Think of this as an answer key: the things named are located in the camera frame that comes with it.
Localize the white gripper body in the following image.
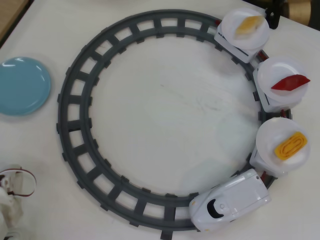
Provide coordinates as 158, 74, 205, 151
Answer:
0, 172, 25, 232

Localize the yellow egg omelette sushi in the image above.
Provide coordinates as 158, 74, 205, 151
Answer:
274, 132, 307, 161

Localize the light blue round dish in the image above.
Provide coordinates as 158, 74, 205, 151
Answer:
0, 56, 52, 116

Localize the white Shinkansen toy locomotive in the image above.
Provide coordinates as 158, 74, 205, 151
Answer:
189, 168, 273, 233

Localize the orange and white fish sushi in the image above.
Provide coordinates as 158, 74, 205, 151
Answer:
233, 15, 266, 41

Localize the red tuna sushi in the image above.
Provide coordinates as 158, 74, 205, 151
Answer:
271, 74, 311, 91

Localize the grey circular toy train track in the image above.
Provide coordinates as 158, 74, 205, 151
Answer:
56, 9, 295, 238

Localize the white round plastic plate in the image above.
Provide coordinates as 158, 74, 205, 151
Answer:
256, 55, 309, 105
221, 7, 271, 51
255, 117, 312, 172

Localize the brown cardboard tube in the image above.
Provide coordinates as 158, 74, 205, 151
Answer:
284, 0, 316, 22

